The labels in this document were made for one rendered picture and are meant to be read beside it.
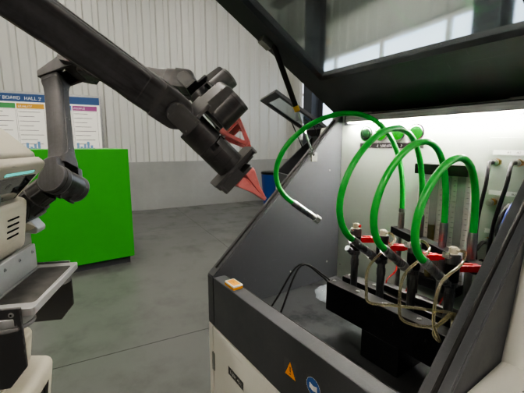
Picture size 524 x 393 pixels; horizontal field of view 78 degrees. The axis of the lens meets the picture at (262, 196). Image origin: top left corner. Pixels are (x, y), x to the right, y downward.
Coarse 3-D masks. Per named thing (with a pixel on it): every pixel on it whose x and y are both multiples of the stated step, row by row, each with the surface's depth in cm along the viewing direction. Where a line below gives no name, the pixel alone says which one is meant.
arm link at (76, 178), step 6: (72, 174) 87; (78, 180) 89; (84, 180) 92; (72, 186) 86; (78, 186) 89; (84, 186) 91; (66, 192) 86; (72, 192) 87; (78, 192) 89; (60, 198) 85; (66, 198) 89; (72, 198) 89
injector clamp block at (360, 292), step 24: (336, 288) 85; (360, 288) 86; (336, 312) 86; (360, 312) 79; (384, 312) 73; (408, 312) 71; (384, 336) 74; (408, 336) 69; (432, 336) 64; (384, 360) 74; (408, 360) 74; (432, 360) 65
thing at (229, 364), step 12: (216, 336) 99; (216, 348) 100; (228, 348) 93; (216, 360) 101; (228, 360) 94; (240, 360) 88; (216, 372) 102; (228, 372) 94; (240, 372) 88; (252, 372) 83; (216, 384) 103; (228, 384) 95; (240, 384) 89; (252, 384) 83; (264, 384) 78
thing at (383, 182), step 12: (408, 144) 65; (420, 144) 66; (432, 144) 69; (396, 156) 63; (384, 180) 61; (444, 180) 74; (444, 192) 75; (372, 204) 61; (444, 204) 76; (372, 216) 61; (444, 216) 76; (372, 228) 61; (444, 228) 77; (444, 240) 77; (384, 252) 64; (396, 264) 68; (408, 264) 69
